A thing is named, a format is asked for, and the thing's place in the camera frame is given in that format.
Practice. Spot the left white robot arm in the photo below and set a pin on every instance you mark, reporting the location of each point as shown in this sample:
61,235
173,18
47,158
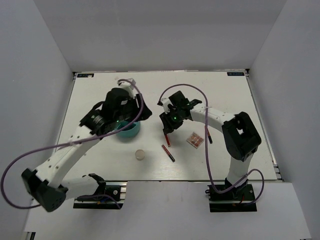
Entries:
47,183

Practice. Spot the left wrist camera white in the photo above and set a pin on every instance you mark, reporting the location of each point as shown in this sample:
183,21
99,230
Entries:
127,84

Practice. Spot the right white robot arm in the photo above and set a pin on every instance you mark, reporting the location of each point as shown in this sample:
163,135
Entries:
240,135

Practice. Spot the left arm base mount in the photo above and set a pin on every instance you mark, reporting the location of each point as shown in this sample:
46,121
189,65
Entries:
111,198

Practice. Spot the round beige compact jar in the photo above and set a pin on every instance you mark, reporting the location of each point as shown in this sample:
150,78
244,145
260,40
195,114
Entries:
140,154

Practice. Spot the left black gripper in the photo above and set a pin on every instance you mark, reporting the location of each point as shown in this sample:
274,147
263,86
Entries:
133,101

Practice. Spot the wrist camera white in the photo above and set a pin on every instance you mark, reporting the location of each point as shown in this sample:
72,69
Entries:
165,102
127,84

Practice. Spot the teal round organizer container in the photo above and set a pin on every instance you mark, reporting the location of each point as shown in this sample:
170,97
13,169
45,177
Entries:
129,131

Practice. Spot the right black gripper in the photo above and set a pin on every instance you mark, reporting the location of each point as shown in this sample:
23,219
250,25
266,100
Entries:
169,126

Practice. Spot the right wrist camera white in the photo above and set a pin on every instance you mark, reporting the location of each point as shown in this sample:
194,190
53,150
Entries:
165,102

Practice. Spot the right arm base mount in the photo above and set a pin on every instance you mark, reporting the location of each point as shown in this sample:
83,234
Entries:
232,201

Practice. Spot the red lip gloss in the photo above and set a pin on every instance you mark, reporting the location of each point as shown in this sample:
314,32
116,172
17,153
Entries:
167,140
208,135
168,153

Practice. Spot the eyeshadow palette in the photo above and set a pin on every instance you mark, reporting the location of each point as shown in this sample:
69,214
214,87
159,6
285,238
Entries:
195,140

